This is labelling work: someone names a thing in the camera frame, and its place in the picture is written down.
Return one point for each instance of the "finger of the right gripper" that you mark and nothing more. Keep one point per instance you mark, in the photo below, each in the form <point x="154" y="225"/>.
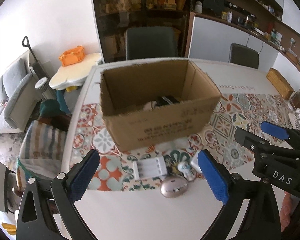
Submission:
<point x="252" y="142"/>
<point x="290" y="135"/>

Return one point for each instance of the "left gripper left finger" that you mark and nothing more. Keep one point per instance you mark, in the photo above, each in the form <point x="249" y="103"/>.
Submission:
<point x="35" y="219"/>

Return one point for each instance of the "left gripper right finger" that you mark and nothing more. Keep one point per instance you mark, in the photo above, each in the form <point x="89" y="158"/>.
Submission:
<point x="261" y="219"/>

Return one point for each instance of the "white medic figurine keychain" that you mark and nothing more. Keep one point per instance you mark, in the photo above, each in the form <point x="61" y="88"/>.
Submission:
<point x="185" y="169"/>

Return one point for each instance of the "metallic egg-shaped device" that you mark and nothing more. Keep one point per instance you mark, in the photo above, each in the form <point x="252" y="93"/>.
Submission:
<point x="173" y="186"/>

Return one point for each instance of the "white battery charger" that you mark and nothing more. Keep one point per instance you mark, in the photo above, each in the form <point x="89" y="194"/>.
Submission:
<point x="149" y="168"/>

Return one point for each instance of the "wicker tissue box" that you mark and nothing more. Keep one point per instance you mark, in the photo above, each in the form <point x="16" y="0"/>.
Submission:
<point x="280" y="83"/>

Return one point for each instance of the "striped fabric basket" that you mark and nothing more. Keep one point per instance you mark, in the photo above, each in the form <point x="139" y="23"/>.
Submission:
<point x="41" y="153"/>

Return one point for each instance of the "patterned tile table mat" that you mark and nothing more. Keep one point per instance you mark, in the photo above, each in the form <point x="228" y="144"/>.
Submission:
<point x="115" y="172"/>

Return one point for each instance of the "dark chair at right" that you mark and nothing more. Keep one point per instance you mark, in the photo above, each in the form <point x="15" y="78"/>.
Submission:
<point x="243" y="56"/>

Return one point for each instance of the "black object inside box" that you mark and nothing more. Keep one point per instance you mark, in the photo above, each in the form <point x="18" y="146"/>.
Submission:
<point x="166" y="101"/>

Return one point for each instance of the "brown cardboard box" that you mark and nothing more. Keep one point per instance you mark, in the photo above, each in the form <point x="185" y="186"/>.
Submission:
<point x="150" y="103"/>

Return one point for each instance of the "grey sofa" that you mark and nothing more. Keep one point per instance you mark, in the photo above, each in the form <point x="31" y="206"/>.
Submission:
<point x="18" y="96"/>

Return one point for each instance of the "white cylindrical air purifier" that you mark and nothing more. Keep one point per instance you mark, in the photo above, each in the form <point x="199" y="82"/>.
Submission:
<point x="43" y="87"/>

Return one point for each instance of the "cream flower-shaped side table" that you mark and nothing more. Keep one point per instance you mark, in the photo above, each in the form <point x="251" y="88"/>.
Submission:
<point x="75" y="74"/>

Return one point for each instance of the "dark chair behind box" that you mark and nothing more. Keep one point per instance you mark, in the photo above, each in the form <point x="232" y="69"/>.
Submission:
<point x="150" y="42"/>

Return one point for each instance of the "orange plastic crate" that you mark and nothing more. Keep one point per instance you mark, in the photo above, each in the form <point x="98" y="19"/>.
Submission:
<point x="72" y="56"/>

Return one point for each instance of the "dark glass cabinet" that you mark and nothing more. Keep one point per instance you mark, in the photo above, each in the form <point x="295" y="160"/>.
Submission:
<point x="114" y="17"/>

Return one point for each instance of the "wooden wall shelf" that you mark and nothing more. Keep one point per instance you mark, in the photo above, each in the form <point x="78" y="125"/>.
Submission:
<point x="261" y="25"/>

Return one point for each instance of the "black handled floor tool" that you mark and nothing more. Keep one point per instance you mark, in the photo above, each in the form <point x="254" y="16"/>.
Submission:
<point x="35" y="65"/>

